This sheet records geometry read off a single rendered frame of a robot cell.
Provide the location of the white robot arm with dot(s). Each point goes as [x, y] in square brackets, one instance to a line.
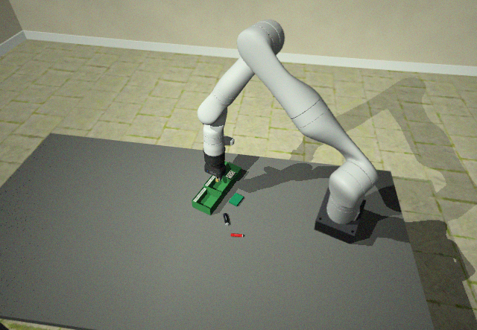
[304, 106]

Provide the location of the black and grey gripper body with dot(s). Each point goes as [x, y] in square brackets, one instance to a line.
[214, 156]

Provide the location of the green three-compartment bin rack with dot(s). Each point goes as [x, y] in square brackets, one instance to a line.
[212, 193]

